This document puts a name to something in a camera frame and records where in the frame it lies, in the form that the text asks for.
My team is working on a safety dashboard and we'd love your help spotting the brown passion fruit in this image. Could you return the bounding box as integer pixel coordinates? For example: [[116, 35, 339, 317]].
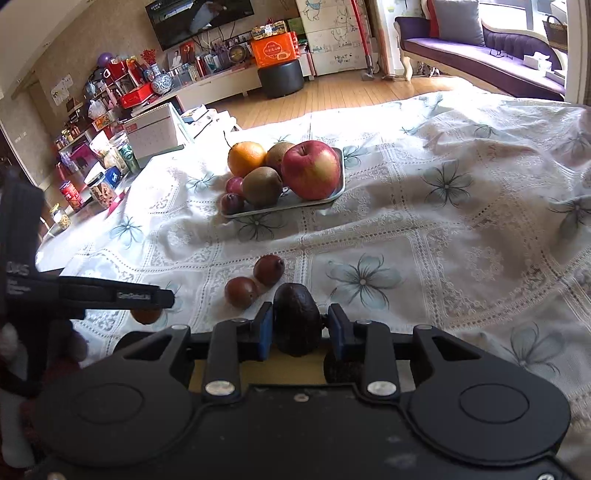
[[224, 276, 260, 310], [253, 254, 286, 287]]

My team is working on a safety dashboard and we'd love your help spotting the red flat box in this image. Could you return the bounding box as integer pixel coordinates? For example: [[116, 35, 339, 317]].
[[117, 82, 153, 110]]

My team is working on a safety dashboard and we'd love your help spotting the flat printed box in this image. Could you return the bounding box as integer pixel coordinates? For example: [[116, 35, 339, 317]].
[[251, 20, 287, 40]]

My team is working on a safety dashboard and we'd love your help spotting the red cushion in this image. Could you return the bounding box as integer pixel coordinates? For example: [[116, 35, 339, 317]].
[[425, 0, 442, 39]]

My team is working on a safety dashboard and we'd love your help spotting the white cartoon cabinet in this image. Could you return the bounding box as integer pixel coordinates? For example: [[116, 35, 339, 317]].
[[295, 0, 366, 77]]

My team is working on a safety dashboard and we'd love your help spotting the white tissue box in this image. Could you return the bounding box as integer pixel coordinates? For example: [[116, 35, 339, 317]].
[[523, 52, 553, 71]]

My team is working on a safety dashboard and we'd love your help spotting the wall television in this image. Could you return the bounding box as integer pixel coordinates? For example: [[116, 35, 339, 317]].
[[145, 0, 256, 51]]

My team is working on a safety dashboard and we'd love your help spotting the brown kiwi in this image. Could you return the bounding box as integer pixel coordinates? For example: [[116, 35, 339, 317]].
[[265, 141, 297, 174], [242, 167, 284, 208]]

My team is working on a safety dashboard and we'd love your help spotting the orange gift box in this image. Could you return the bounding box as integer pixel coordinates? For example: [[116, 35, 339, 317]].
[[250, 31, 301, 69]]

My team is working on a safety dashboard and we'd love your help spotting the grey cushion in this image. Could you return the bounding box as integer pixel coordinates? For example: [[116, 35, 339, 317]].
[[433, 0, 486, 47]]

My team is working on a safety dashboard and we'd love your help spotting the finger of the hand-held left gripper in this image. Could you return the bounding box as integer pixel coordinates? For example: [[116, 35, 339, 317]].
[[56, 275, 175, 311]]

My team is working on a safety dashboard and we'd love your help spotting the small orange kumquat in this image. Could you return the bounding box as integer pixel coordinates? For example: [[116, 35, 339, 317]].
[[130, 307, 163, 326]]

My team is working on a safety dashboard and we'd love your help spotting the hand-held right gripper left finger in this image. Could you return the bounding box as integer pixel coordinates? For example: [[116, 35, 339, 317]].
[[113, 302, 274, 401]]

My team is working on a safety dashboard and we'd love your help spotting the cluttered storage shelf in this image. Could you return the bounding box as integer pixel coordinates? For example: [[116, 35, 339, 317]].
[[46, 55, 155, 232]]

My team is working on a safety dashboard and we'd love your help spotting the blue white porcelain vase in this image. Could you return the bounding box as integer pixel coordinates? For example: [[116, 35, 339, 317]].
[[150, 63, 173, 96]]

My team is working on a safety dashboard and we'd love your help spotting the white rectangular plate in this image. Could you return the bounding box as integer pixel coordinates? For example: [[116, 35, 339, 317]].
[[219, 148, 346, 219]]

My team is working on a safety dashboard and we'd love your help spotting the small plum on plate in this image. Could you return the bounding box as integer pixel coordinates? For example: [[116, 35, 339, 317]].
[[220, 192, 246, 216]]

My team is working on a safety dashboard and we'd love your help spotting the dark woven basket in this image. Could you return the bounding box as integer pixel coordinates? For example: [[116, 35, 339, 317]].
[[542, 14, 569, 47]]

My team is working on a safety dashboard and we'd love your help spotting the large red apple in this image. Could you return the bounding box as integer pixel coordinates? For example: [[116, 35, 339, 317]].
[[281, 140, 342, 201]]

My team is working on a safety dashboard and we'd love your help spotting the wall poster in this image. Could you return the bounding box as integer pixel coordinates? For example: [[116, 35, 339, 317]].
[[50, 73, 75, 103]]

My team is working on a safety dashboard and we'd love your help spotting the large orange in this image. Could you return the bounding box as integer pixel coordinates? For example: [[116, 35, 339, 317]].
[[227, 141, 268, 179]]

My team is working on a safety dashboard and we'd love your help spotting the white cardboard box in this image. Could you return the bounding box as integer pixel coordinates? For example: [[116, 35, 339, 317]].
[[123, 102, 186, 160]]

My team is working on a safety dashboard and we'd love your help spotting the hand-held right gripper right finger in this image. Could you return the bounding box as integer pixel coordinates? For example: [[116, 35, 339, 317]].
[[326, 305, 491, 401]]

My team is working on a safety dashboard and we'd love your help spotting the purple chaise sofa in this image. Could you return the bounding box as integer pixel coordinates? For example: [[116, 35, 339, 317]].
[[394, 0, 569, 102]]

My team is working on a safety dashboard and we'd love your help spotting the gold tin tray green rim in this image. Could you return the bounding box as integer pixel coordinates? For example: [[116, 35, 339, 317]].
[[188, 339, 334, 389]]

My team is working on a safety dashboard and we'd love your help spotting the red can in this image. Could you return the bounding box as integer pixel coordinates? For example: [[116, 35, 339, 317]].
[[58, 180, 84, 211]]

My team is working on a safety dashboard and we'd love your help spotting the white television console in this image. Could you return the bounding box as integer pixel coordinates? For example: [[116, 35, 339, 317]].
[[172, 69, 264, 112]]

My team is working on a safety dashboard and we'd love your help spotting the black round ottoman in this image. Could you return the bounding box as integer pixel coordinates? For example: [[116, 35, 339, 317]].
[[257, 59, 306, 99]]

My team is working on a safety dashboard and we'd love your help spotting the glass jar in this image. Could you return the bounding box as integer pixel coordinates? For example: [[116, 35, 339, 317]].
[[49, 202, 71, 230]]

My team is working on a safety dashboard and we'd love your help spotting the red stick vacuum cleaner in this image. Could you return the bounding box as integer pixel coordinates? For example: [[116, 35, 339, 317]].
[[349, 0, 380, 82]]

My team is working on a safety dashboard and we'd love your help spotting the white lace floral tablecloth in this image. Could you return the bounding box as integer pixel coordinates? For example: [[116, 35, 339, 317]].
[[36, 90, 591, 418]]

